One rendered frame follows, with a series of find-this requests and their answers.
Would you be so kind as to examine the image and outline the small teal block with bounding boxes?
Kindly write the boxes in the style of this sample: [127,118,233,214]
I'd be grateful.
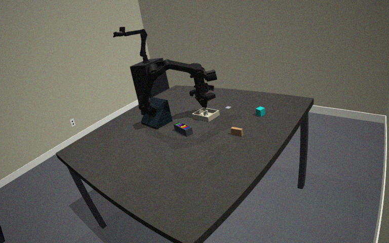
[255,107,265,117]

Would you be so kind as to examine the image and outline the brown rectangular block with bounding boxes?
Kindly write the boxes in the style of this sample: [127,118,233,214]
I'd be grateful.
[231,127,243,136]

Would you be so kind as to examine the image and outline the beige shallow tray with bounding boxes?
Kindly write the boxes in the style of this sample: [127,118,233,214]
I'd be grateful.
[192,108,220,122]

